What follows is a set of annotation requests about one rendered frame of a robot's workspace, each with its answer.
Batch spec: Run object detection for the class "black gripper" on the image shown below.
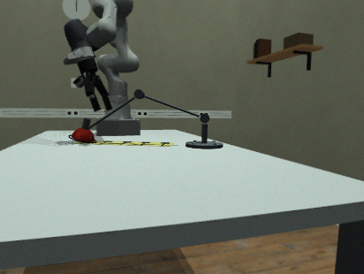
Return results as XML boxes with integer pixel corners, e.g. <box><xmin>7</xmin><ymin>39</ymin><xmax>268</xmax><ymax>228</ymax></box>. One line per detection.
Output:
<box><xmin>78</xmin><ymin>58</ymin><xmax>112</xmax><ymax>111</ymax></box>

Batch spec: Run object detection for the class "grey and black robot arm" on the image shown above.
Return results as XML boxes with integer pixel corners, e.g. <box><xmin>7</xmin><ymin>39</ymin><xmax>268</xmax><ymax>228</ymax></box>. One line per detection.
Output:
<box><xmin>63</xmin><ymin>0</ymin><xmax>140</xmax><ymax>119</ymax></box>

